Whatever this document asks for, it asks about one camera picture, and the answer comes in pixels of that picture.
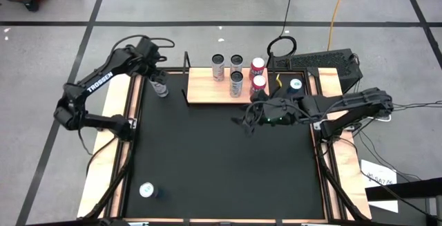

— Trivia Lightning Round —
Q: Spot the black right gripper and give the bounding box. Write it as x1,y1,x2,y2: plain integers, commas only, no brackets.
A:
230,91,303,137

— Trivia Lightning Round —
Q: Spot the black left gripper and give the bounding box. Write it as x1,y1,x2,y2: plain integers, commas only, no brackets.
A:
137,37,171,85

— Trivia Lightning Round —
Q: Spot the silver can black lid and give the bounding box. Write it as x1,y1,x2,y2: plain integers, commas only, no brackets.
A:
211,53,226,82
149,79,169,98
229,54,244,75
229,70,244,99

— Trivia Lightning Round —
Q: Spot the red can silver lid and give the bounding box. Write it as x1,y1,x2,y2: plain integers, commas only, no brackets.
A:
249,75,267,97
248,57,266,81

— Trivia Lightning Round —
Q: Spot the dark blue can white lid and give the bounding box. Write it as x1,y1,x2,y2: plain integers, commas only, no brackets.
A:
139,182,162,199

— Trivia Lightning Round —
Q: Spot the black table mat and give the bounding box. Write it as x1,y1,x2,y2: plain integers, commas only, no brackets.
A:
124,72,325,220

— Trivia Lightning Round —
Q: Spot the white printed paper sheet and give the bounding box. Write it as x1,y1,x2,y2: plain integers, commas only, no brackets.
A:
360,159,398,214

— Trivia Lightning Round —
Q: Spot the black flat bar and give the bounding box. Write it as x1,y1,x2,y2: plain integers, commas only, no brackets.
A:
365,177,442,201

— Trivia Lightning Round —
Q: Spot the wooden shelf black frame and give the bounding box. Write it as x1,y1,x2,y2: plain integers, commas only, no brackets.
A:
182,50,278,108

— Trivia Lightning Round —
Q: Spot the black coiled floor cable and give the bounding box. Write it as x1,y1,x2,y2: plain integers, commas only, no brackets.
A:
266,0,298,59

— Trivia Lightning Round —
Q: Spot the black braided cable bundle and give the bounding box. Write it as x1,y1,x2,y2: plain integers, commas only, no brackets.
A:
79,139,134,220
316,141,367,222

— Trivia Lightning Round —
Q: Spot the yellow floor cable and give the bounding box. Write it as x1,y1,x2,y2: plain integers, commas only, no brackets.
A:
326,0,350,52

